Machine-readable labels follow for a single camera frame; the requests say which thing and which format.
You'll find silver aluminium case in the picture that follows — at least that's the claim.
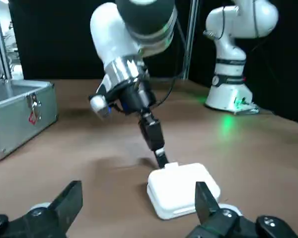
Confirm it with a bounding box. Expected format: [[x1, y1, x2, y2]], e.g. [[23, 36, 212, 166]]
[[0, 78, 58, 162]]

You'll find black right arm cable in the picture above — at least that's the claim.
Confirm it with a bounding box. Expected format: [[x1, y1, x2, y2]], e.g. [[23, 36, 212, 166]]
[[151, 23, 188, 110]]

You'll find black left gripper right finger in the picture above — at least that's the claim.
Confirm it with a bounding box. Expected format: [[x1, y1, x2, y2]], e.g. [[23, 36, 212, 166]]
[[187, 181, 298, 238]]

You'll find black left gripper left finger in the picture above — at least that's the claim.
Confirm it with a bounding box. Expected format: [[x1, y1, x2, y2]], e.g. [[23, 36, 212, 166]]
[[0, 180, 83, 238]]

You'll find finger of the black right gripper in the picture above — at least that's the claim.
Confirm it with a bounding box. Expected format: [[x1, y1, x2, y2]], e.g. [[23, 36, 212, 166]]
[[139, 111, 164, 169], [148, 110, 170, 167]]

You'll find aluminium profile post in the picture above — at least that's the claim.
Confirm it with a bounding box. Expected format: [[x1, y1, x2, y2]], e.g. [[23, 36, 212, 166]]
[[0, 0, 14, 80], [182, 0, 200, 80]]

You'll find silver cylindrical wrist fitting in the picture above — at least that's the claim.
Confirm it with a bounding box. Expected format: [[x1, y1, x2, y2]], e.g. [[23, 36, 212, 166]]
[[89, 95, 111, 121]]

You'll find small white medicine box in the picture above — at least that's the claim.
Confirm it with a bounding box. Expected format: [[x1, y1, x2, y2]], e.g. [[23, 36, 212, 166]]
[[146, 162, 222, 221]]

